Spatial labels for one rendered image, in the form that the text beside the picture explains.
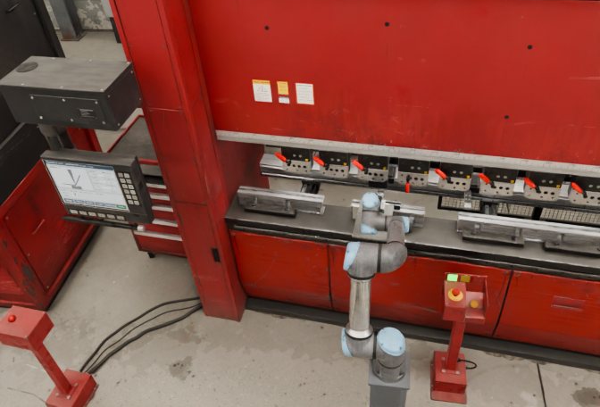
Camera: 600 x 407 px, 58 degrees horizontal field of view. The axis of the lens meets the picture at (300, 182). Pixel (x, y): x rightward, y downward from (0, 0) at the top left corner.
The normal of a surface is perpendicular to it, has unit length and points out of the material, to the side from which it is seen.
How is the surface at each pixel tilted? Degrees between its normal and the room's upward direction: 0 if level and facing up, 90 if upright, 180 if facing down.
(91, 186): 90
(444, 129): 90
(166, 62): 90
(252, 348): 0
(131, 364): 0
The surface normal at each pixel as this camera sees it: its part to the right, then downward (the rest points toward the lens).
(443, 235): -0.07, -0.76
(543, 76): -0.25, 0.64
